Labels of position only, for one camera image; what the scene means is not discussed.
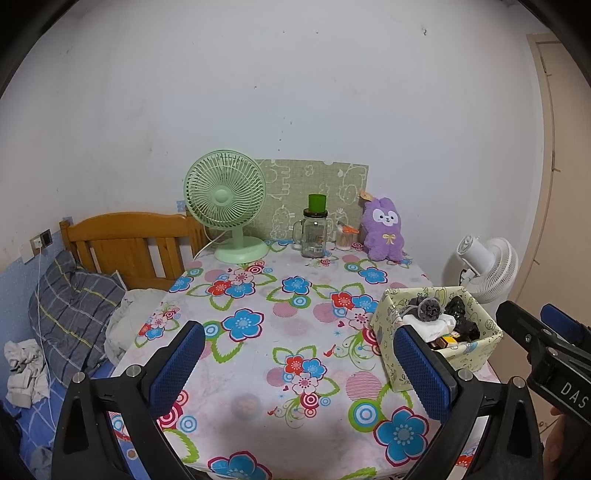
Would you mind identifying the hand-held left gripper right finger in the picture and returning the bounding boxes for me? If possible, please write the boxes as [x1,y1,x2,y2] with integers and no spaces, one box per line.
[392,324,543,480]

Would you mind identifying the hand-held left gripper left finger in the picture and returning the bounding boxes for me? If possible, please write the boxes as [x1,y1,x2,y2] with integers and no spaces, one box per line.
[51,320,206,480]

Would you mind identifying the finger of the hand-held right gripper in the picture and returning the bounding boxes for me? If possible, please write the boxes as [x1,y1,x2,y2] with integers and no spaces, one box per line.
[496,300,563,367]
[540,304,591,344]

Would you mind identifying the yellow printed paper box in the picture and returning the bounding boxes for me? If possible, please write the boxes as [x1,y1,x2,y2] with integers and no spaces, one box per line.
[372,286,504,393]

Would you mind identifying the grey knitted gloves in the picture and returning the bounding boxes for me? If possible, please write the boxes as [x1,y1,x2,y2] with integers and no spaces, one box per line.
[406,298,443,322]

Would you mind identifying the person's right hand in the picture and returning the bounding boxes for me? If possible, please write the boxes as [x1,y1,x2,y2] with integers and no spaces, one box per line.
[542,406,574,480]

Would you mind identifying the white standing fan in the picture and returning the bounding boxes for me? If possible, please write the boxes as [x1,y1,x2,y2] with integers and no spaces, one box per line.
[443,234,519,304]

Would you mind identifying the white crumpled bedding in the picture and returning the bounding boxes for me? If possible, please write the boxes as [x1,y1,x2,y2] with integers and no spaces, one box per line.
[105,288,167,365]

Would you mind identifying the floral tablecloth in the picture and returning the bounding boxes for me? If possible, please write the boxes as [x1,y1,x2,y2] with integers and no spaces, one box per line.
[111,240,504,480]

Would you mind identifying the grey plaid pillow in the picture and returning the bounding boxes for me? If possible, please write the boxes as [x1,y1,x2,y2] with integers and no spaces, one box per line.
[28,251,126,386]

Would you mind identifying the beige door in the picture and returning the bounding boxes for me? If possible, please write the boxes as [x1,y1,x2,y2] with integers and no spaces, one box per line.
[512,32,591,324]

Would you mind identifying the wooden bed headboard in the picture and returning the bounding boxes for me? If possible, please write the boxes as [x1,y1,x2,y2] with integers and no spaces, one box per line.
[59,211,208,291]

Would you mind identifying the purple plush bunny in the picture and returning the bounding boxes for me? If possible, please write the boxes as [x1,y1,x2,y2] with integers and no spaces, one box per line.
[359,191,407,263]

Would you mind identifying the grey white crumpled cloth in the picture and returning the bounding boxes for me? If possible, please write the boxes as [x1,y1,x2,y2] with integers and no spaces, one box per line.
[4,339,51,409]

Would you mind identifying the small jar orange lid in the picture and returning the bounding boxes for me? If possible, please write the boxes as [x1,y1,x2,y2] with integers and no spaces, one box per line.
[335,222,360,251]

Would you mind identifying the blue checked bedsheet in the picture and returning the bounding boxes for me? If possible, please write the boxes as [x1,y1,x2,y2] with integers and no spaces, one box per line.
[0,360,139,480]

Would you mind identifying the green desk fan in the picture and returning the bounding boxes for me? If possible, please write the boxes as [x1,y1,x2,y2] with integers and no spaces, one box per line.
[184,150,269,265]

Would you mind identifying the glass mug jar green lid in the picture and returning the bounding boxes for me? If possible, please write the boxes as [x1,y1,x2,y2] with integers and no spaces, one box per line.
[293,194,329,259]

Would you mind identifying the green patterned board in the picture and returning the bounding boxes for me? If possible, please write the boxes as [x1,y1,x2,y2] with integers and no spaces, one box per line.
[253,159,371,243]

